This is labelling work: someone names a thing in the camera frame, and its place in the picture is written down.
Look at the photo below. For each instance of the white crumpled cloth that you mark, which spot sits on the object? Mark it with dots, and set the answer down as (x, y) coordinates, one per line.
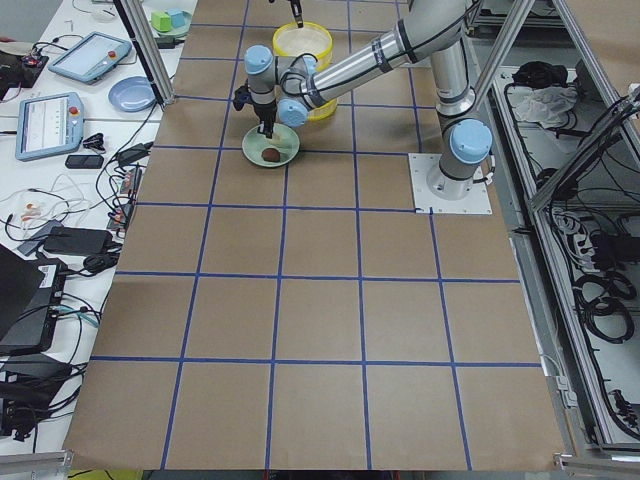
(549, 107)

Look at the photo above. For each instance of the aluminium frame post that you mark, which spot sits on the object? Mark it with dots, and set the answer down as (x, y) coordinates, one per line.
(139, 31)

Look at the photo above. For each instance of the blue foam block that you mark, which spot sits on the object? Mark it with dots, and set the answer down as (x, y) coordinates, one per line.
(177, 18)

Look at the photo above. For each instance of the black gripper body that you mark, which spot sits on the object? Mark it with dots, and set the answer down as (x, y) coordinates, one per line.
(263, 111)

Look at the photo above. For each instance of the yellow steamer layer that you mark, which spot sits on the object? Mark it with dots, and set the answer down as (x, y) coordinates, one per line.
(291, 40)
(323, 112)

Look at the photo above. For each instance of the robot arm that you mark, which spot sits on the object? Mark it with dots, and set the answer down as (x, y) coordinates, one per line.
(285, 89)

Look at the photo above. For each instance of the green foam block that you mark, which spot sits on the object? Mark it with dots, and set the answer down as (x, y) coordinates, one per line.
(161, 21)

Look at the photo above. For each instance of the black power brick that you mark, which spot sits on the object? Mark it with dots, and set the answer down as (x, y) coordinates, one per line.
(77, 241)

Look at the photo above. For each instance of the blue plate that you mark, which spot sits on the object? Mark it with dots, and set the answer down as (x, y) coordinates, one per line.
(132, 94)

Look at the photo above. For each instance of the near teach pendant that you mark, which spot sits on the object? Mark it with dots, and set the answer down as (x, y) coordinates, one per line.
(49, 126)

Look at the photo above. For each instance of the light green plate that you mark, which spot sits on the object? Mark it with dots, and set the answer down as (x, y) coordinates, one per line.
(284, 139)

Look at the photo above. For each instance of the far teach pendant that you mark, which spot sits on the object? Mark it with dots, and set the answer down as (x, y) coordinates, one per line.
(91, 58)

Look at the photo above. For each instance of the brown bun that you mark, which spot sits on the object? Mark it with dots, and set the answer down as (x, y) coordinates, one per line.
(271, 155)

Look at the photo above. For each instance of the green bowl with blocks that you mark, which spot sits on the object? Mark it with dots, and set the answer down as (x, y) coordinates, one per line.
(179, 32)

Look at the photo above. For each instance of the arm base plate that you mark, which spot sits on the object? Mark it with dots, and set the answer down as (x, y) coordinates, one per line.
(435, 193)

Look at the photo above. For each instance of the black power adapter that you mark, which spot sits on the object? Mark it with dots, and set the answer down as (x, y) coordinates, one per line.
(133, 154)

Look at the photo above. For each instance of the black laptop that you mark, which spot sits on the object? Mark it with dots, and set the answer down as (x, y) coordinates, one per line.
(31, 290)

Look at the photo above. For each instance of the teach pendant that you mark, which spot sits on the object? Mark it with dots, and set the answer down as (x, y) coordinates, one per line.
(91, 58)
(49, 126)

